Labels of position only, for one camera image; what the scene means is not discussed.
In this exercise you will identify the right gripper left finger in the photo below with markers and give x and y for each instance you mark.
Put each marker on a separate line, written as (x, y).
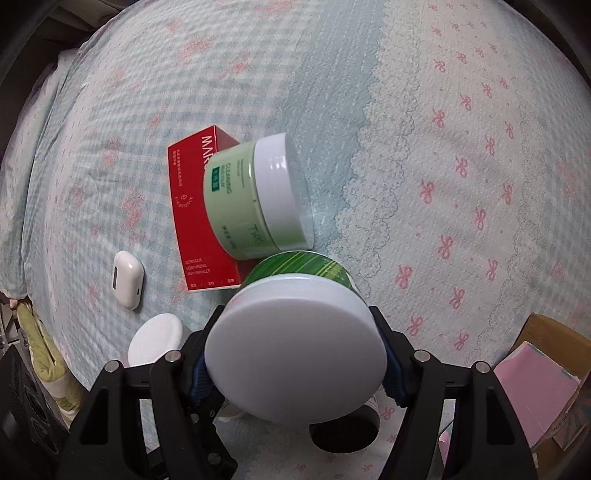
(154, 421)

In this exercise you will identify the white supplement bottle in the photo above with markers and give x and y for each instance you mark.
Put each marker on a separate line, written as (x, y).
(156, 336)

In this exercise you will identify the white earbuds case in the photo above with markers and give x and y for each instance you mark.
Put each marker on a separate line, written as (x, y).
(127, 279)

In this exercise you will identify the green striped white-lid jar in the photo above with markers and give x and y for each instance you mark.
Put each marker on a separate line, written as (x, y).
(297, 344)

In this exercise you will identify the light green cream jar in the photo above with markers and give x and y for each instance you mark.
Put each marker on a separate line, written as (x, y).
(256, 199)

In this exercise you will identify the brown cardboard box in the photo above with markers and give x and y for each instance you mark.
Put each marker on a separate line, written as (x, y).
(546, 376)

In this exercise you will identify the red Marubi box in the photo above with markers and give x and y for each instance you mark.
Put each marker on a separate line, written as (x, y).
(205, 265)

